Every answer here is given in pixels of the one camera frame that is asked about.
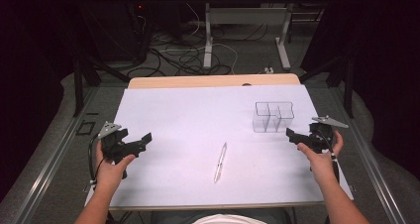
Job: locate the black computer tower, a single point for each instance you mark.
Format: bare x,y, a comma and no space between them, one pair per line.
140,29

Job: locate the aluminium frame rail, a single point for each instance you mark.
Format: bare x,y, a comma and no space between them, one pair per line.
369,164
46,166

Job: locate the person's left hand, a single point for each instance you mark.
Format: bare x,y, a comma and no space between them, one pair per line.
110,171

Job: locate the desk with white legs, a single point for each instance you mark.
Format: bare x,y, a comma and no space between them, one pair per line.
208,35

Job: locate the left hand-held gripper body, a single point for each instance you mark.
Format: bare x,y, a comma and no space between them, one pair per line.
114,144

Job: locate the dark curtain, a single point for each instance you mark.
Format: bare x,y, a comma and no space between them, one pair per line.
29,68
379,58

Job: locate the person's white shirt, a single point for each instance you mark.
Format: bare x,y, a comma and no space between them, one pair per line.
230,219

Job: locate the white power plug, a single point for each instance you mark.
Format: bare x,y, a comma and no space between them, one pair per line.
269,70

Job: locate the wooden table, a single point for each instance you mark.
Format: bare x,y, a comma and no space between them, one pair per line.
211,80

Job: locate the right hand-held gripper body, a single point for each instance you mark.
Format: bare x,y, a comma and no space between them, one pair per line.
321,135

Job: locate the person's right hand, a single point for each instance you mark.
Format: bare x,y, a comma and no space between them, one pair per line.
319,163

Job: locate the black metal stand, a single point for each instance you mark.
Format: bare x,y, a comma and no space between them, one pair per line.
347,82
78,85

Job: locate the clear plastic pen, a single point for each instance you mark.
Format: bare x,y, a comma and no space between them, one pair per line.
220,163

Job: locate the clear acrylic compartment organizer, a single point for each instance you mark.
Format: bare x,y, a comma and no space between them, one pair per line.
273,116

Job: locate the white paper sheet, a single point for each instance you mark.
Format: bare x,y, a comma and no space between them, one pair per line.
204,118

